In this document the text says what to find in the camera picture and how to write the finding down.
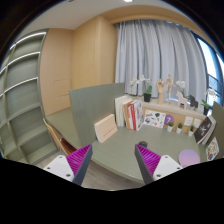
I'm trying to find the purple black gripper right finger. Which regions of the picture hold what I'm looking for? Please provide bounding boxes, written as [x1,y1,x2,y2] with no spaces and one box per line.
[134,143,184,186]

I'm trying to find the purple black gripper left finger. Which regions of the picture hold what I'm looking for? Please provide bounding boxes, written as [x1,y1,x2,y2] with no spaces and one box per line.
[43,144,94,187]

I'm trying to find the black computer mouse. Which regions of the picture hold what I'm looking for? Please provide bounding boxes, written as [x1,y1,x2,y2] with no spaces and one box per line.
[138,141,148,148]

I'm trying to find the round lilac mouse pad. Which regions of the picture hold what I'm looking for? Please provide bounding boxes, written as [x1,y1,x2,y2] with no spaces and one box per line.
[178,149,200,168]

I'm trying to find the wooden chair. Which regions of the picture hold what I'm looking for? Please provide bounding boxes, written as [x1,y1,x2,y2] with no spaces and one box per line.
[44,120,76,155]

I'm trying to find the colourful sticker sheet card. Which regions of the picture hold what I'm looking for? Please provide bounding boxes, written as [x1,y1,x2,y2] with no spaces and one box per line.
[144,110,166,128]

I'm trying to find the small potted plant left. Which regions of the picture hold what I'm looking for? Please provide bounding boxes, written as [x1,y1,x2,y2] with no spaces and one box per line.
[167,121,174,132]

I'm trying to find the small potted plant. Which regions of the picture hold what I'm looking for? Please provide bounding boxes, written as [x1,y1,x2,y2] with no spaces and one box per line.
[188,125,194,137]
[176,123,183,134]
[167,121,174,132]

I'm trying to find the purple round sign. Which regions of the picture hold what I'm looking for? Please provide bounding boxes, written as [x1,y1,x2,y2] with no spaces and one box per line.
[164,114,174,126]

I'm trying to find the small potted plant middle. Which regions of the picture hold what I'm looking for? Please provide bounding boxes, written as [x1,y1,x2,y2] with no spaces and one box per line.
[176,123,183,134]

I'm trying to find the small potted plant right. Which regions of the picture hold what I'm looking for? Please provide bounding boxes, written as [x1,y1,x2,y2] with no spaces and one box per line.
[188,125,194,137]

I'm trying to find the green desk partition panel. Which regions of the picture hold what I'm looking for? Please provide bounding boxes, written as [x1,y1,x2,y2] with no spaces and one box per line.
[69,83,124,146]

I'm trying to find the white upright book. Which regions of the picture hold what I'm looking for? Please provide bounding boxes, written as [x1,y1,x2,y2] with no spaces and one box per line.
[115,96,129,127]

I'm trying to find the colourful picture card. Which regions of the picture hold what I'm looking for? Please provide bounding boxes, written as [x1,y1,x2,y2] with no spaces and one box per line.
[206,138,219,161]

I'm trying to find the white orchid in black pot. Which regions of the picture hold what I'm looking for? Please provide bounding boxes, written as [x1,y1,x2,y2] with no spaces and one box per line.
[130,75,152,102]

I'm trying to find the white horse figurine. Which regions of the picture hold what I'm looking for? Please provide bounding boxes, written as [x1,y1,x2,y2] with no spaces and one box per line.
[176,91,187,109]

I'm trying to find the dark horse figurine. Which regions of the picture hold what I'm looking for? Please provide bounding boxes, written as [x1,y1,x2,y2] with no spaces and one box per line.
[189,95,198,110]

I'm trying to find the wooden hand model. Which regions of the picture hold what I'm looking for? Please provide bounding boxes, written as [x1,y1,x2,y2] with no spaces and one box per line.
[156,79,165,104]

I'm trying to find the wooden artist mannequin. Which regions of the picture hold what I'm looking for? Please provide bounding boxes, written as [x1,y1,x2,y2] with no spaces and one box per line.
[165,74,176,104]

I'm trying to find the white flowers in pot right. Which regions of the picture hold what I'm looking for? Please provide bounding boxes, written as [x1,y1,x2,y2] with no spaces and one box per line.
[202,88,216,115]

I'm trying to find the grey window curtain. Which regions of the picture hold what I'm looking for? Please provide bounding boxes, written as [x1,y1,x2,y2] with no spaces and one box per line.
[115,20,207,101]

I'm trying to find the green wall shelf unit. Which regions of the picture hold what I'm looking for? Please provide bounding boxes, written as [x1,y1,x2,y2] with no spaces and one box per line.
[0,30,57,165]

